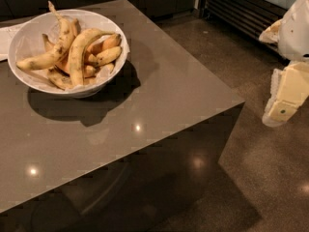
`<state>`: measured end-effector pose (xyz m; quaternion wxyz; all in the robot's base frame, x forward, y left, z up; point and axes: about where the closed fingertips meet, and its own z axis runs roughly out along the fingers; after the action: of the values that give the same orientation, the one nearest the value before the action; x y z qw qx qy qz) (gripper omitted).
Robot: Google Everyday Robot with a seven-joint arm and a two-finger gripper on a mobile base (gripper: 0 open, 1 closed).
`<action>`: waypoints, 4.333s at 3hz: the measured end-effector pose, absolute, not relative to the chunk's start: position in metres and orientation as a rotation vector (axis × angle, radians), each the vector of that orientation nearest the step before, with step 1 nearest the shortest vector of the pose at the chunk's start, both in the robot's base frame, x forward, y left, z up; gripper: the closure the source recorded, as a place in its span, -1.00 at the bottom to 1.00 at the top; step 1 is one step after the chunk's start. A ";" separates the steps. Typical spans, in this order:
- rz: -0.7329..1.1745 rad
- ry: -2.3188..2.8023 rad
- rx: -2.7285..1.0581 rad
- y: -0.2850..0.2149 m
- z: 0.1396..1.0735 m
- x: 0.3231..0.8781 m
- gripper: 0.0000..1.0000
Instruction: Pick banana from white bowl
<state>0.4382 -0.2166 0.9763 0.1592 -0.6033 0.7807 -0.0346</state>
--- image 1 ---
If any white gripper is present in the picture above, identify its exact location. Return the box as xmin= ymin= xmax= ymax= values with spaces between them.
xmin=259 ymin=0 xmax=309 ymax=127

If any large curved yellow banana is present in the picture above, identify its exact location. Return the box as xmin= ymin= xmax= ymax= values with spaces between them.
xmin=68 ymin=28 xmax=113 ymax=86

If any small upper orange banana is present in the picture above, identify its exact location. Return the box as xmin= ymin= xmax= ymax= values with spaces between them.
xmin=87 ymin=34 xmax=121 ymax=55

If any small middle yellow banana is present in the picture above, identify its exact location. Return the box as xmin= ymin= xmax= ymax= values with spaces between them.
xmin=85 ymin=46 xmax=122 ymax=67

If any long spotted yellow banana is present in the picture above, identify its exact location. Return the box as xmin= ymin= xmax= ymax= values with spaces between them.
xmin=16 ymin=1 xmax=74 ymax=71

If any orange banana under pile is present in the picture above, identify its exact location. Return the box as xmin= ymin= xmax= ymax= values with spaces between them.
xmin=55 ymin=58 xmax=97 ymax=78

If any spotted bottom banana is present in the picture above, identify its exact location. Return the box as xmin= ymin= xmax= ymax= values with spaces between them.
xmin=46 ymin=68 xmax=97 ymax=90

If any white paper bowl liner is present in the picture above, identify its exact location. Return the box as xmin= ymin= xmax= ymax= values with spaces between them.
xmin=14 ymin=14 xmax=131 ymax=94

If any white bowl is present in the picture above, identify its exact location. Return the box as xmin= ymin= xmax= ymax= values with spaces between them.
xmin=7 ymin=9 xmax=129 ymax=99

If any dark slatted cabinet vent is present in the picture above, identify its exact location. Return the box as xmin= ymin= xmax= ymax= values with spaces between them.
xmin=201 ymin=0 xmax=309 ymax=55

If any white paper napkin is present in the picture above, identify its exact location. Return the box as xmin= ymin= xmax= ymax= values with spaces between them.
xmin=0 ymin=23 xmax=23 ymax=61

